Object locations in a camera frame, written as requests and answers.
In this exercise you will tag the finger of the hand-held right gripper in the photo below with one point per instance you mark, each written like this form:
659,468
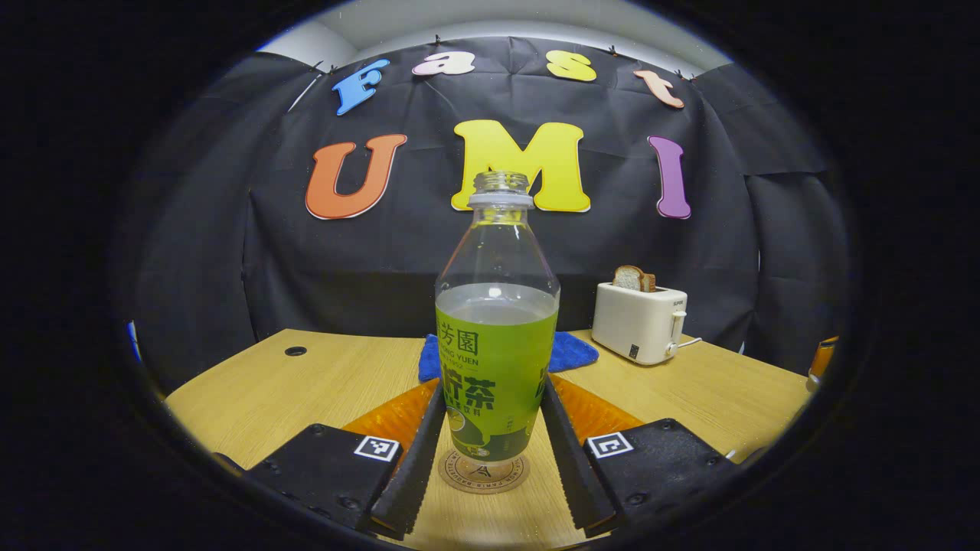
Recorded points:
825,356

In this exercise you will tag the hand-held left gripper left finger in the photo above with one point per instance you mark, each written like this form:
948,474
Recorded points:
417,467

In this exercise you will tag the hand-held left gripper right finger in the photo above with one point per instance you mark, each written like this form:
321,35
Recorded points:
566,459

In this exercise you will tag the round brown coaster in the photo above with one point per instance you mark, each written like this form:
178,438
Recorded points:
484,478

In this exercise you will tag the clear green-label water bottle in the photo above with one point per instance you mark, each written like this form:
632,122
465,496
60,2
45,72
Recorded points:
496,360

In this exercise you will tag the blue folded towel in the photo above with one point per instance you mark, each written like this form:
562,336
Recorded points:
570,352

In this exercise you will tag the white toaster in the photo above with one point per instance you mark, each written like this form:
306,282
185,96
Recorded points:
635,321

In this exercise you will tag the brown toasted bread slice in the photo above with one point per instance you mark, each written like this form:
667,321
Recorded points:
649,283

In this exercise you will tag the light bread slice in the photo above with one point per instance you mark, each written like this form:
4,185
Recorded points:
628,278

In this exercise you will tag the black backdrop cloth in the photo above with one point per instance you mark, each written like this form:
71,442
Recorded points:
344,260

